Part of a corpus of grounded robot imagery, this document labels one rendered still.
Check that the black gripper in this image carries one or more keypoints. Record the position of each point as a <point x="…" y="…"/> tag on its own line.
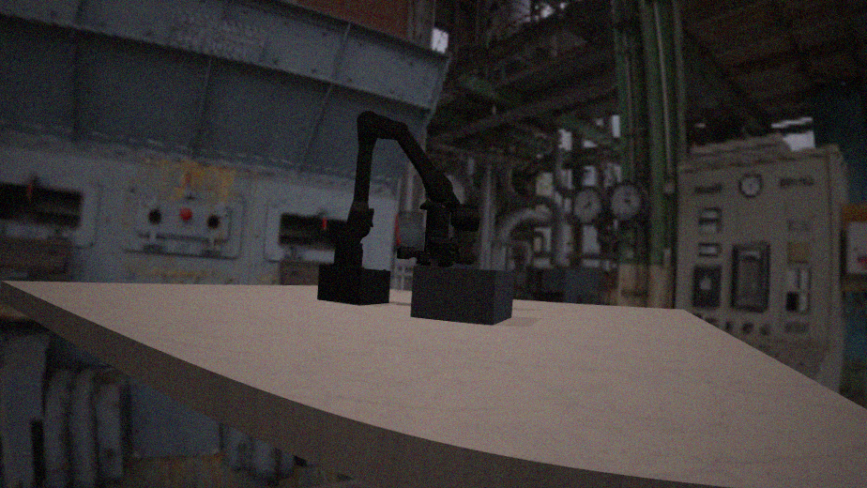
<point x="423" y="257"/>

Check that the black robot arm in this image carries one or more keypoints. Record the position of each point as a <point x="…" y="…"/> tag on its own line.
<point x="348" y="251"/>

